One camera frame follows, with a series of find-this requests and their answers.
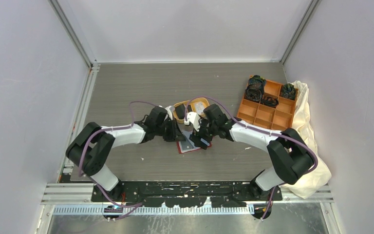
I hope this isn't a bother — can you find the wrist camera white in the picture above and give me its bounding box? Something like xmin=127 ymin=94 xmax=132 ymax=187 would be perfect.
xmin=165 ymin=105 xmax=175 ymax=120
xmin=184 ymin=112 xmax=201 ymax=131

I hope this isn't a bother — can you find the rolled green dark belt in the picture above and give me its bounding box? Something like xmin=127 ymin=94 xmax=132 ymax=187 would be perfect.
xmin=280 ymin=83 xmax=297 ymax=100

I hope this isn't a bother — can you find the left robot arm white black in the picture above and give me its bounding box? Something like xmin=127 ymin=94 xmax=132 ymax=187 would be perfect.
xmin=65 ymin=106 xmax=186 ymax=201

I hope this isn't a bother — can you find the black credit card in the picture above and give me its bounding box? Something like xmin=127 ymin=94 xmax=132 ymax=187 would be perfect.
xmin=180 ymin=131 xmax=197 ymax=153

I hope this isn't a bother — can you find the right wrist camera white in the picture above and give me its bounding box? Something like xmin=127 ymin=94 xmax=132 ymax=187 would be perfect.
xmin=184 ymin=112 xmax=201 ymax=131

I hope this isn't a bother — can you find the red card holder wallet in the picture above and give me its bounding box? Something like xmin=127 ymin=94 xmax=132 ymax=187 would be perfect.
xmin=176 ymin=129 xmax=212 ymax=155

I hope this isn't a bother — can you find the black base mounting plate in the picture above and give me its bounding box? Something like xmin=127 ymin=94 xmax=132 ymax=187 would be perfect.
xmin=91 ymin=181 xmax=282 ymax=208

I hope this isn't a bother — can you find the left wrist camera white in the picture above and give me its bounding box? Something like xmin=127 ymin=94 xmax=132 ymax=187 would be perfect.
xmin=165 ymin=105 xmax=175 ymax=120

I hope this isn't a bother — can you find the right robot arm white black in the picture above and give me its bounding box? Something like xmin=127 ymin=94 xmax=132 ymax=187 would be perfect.
xmin=184 ymin=104 xmax=318 ymax=200

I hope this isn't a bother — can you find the rolled black belt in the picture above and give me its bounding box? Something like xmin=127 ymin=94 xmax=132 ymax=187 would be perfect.
xmin=244 ymin=84 xmax=264 ymax=103

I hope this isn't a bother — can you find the rolled dark patterned belt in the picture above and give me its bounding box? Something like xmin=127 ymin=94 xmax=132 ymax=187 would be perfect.
xmin=247 ymin=75 xmax=267 ymax=87

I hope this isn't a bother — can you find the orange compartment organizer tray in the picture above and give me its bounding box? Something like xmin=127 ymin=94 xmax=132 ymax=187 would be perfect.
xmin=237 ymin=80 xmax=299 ymax=131

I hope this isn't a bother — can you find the orange oval card tray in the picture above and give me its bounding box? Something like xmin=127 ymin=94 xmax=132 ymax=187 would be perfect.
xmin=172 ymin=97 xmax=210 ymax=124

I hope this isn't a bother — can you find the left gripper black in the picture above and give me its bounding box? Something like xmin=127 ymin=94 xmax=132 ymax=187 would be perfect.
xmin=155 ymin=117 xmax=186 ymax=142

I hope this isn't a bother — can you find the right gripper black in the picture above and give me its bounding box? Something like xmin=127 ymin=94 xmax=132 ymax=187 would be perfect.
xmin=189 ymin=115 xmax=218 ymax=149

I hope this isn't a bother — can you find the cream cloth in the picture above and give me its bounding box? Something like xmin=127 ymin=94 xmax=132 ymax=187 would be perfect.
xmin=279 ymin=80 xmax=332 ymax=199

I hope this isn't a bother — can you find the coiled black strap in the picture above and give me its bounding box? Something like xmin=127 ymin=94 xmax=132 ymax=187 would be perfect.
xmin=260 ymin=96 xmax=279 ymax=109

